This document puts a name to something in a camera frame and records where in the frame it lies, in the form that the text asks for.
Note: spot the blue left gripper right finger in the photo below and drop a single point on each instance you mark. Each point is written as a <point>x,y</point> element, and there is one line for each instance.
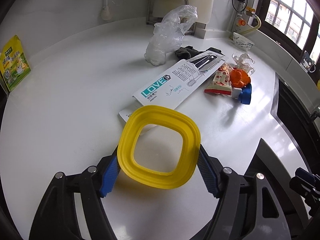
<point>209,168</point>

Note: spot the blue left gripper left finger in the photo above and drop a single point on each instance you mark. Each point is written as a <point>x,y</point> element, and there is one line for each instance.
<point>110,174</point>

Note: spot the white LOVE toothbrush package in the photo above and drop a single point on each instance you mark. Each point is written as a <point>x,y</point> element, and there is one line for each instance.
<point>174,85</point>

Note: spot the white paper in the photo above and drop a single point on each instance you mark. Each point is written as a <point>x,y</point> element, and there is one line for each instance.
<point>244,62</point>

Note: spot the dark grey cloth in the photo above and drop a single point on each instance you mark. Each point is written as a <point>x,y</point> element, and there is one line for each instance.
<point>187,52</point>

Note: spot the black kitchen sink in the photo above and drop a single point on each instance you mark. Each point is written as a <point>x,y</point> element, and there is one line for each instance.
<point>297,122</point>

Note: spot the red white snack bag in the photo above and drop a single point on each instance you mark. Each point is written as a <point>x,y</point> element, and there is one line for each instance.
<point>221,82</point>

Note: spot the orange plastic toy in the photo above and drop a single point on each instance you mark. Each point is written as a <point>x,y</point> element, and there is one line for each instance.
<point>239,78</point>

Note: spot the glass mug with panda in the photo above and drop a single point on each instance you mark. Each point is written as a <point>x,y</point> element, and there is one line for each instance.
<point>307,63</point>

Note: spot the white patterned ceramic bowl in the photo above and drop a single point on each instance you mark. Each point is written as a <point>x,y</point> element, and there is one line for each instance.
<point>242,42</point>

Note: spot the metal cutting board rack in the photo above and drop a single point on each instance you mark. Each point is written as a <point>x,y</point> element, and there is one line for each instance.
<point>157,9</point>

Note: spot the clear crumpled plastic bag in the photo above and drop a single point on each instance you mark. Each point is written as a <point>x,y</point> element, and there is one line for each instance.
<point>169,33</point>

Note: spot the yellow green drink mix pouch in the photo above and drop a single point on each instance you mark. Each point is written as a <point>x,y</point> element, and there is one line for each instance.
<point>14,65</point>

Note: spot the blue white bottle brush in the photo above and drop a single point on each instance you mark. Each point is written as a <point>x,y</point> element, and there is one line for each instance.
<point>105,11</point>

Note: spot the orange wall outlet knob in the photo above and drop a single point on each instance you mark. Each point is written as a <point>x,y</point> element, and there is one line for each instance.
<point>240,22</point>

